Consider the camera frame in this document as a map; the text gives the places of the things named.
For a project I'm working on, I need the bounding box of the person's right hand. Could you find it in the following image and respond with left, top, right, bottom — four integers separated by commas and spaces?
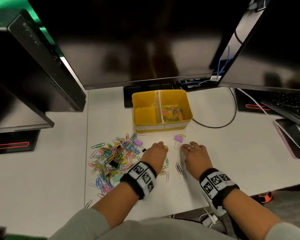
180, 141, 214, 182

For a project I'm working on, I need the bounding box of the person's left hand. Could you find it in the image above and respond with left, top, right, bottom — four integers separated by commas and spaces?
141, 141, 169, 177

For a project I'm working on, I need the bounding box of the pile of colorful clips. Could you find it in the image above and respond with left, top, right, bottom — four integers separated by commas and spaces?
84, 132, 188, 209

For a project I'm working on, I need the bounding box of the yellow divided plastic bin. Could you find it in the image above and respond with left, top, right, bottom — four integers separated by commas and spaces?
132, 89, 193, 134

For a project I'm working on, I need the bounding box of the heap of sorted paper clips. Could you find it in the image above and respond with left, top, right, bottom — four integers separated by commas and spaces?
161, 105, 184, 123

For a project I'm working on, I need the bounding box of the person's right forearm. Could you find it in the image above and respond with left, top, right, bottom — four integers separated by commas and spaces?
221, 188, 283, 240

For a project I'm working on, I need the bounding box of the person's gray sweatshirt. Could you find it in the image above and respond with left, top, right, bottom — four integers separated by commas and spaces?
47, 215, 300, 240

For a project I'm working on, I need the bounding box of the black wristband with markers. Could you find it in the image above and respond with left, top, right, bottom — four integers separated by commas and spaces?
199, 168, 240, 210
120, 161, 157, 200

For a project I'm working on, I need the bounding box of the black monitor stand base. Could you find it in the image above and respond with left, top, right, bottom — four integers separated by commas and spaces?
235, 88, 278, 114
0, 130, 40, 155

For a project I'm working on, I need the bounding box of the orange and black shoe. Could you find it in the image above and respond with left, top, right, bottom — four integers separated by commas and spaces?
259, 192, 274, 204

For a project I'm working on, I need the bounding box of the smartphone with pink case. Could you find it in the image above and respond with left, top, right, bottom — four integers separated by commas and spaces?
272, 118, 300, 160

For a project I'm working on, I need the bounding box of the black keyboard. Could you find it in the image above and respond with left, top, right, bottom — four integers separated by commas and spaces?
261, 91, 300, 130

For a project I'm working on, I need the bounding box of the black computer monitor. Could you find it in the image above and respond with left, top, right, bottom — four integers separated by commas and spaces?
210, 0, 300, 93
0, 30, 55, 134
25, 0, 253, 90

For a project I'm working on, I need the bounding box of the black desktop computer tower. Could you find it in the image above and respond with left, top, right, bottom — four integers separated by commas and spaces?
0, 8, 87, 112

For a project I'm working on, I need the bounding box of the black cable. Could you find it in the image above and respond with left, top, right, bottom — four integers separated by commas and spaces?
192, 87, 238, 129

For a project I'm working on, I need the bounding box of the white plug with cable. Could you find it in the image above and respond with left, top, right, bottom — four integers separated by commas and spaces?
197, 197, 227, 228

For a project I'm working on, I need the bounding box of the white cable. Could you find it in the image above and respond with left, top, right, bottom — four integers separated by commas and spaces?
236, 88, 273, 118

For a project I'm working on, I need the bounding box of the blue cable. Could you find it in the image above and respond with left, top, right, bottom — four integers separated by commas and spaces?
181, 46, 234, 87

